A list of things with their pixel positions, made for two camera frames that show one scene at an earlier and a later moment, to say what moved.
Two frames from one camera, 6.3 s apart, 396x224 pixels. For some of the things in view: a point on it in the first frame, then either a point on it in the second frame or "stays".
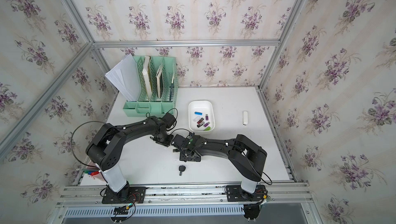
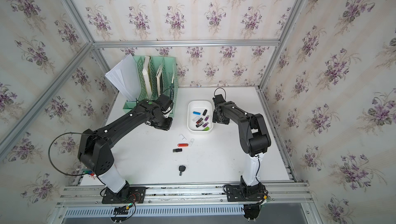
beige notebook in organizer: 157,77 stays
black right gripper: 182,159 -> 214,118
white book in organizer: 147,77 stays
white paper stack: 124,77 stays
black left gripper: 168,143 -> 167,126
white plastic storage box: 201,114 stays
